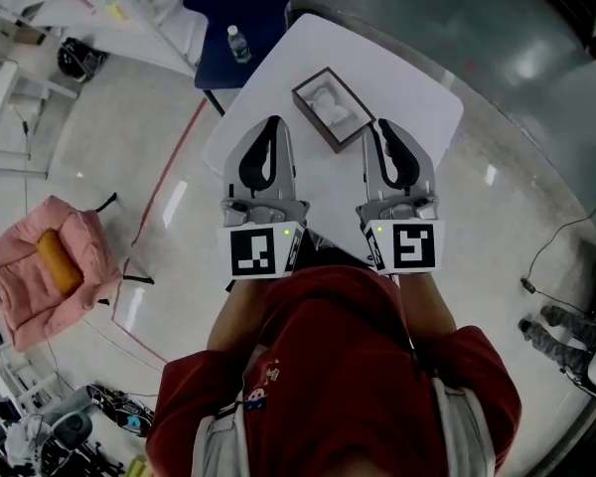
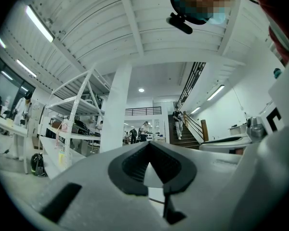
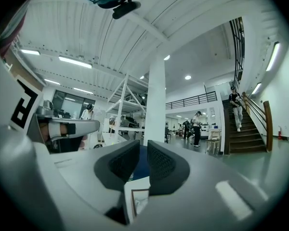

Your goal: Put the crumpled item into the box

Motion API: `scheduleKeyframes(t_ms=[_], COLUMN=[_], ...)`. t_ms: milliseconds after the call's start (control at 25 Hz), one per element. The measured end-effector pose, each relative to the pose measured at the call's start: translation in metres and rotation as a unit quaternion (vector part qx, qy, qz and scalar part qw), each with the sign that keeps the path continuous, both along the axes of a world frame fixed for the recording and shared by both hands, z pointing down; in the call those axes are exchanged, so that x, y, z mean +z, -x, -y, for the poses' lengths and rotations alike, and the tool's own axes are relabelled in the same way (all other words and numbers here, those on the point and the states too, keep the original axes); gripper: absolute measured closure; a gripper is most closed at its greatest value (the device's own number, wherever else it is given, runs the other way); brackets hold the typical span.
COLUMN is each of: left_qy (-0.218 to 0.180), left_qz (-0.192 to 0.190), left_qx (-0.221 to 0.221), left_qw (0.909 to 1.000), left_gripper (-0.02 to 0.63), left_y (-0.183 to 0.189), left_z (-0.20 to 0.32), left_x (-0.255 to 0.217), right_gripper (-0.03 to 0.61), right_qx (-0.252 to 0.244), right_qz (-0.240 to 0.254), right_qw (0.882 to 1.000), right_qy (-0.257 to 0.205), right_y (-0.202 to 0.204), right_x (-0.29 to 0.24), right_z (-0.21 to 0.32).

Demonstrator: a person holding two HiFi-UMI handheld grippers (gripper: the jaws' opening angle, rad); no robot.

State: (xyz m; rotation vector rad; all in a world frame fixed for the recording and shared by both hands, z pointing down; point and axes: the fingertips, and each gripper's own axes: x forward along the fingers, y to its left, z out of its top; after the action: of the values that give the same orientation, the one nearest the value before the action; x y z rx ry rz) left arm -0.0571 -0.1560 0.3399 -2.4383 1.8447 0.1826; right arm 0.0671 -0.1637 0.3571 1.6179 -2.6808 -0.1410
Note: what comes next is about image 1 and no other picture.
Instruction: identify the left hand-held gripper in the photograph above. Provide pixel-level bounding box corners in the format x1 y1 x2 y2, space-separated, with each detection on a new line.
216 114 310 281

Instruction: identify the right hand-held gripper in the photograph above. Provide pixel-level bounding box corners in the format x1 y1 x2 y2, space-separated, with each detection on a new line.
356 118 446 275

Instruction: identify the clear plastic item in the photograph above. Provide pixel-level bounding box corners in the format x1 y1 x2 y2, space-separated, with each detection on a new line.
305 85 357 124

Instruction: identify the person's left forearm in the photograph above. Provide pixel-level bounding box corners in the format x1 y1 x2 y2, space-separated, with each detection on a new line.
207 278 268 352

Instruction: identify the person's right forearm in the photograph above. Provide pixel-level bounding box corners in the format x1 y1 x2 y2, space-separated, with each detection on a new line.
399 271 459 340

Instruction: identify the clear water bottle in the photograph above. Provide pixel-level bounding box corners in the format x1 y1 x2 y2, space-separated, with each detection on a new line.
226 25 252 64

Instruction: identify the person's red shirt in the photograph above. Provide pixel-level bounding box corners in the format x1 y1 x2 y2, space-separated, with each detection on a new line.
146 264 522 477

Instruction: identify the black backpack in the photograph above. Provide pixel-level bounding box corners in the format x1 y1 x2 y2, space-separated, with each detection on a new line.
58 37 109 84

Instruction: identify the orange roll cushion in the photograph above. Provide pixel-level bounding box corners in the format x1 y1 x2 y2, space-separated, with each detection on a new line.
35 230 84 295

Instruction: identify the pink cushioned armchair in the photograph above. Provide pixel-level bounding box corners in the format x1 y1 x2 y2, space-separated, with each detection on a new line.
0 194 155 352

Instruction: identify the black patterned bag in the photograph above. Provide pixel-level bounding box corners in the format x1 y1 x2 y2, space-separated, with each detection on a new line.
86 384 155 437

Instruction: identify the white desk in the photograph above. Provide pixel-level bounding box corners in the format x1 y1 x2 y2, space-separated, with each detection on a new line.
0 60 78 181

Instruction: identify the black floor cable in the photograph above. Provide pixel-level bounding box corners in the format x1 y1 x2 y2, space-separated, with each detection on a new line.
520 164 596 296

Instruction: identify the grey shoulder strap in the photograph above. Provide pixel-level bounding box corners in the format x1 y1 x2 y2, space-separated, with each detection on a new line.
431 380 498 477
192 399 249 477

